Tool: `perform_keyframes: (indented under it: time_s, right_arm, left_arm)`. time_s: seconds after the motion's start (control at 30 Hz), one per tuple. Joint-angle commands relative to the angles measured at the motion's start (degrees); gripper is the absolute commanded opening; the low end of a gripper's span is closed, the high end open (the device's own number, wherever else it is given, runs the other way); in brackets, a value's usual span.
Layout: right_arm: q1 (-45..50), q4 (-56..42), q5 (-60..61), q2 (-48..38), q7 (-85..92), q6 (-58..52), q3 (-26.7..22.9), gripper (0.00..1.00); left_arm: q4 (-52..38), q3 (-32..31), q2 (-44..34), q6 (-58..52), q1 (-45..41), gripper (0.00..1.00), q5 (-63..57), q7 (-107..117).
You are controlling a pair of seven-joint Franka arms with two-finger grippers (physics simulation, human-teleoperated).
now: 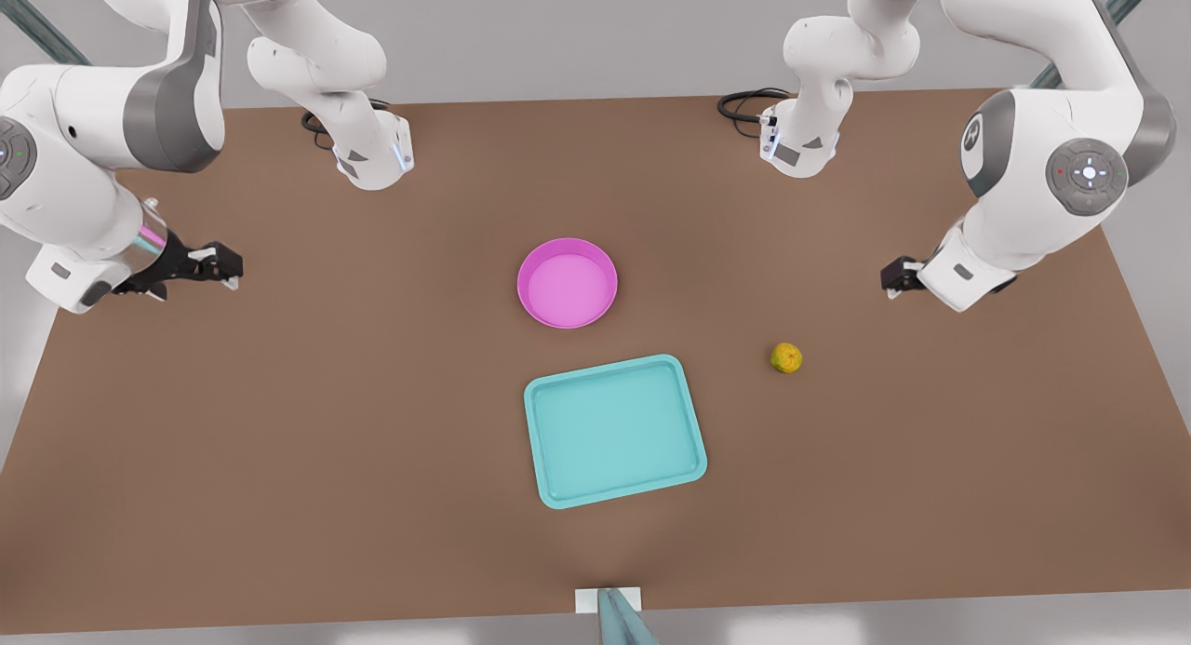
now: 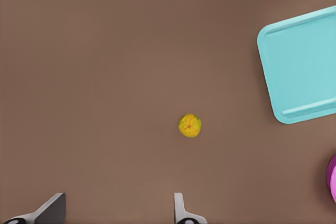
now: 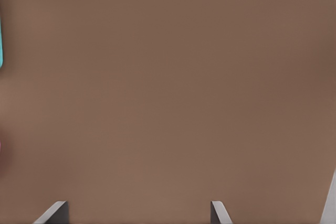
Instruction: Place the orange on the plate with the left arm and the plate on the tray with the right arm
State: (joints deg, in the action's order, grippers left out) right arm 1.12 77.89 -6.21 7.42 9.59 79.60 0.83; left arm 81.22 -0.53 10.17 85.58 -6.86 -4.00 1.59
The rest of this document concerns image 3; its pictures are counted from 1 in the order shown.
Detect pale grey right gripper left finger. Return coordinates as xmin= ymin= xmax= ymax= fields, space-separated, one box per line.
xmin=33 ymin=200 xmax=70 ymax=224

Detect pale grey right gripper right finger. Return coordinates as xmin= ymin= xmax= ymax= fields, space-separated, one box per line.
xmin=210 ymin=200 xmax=233 ymax=224

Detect turquoise tray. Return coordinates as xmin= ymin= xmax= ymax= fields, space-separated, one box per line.
xmin=0 ymin=15 xmax=4 ymax=69

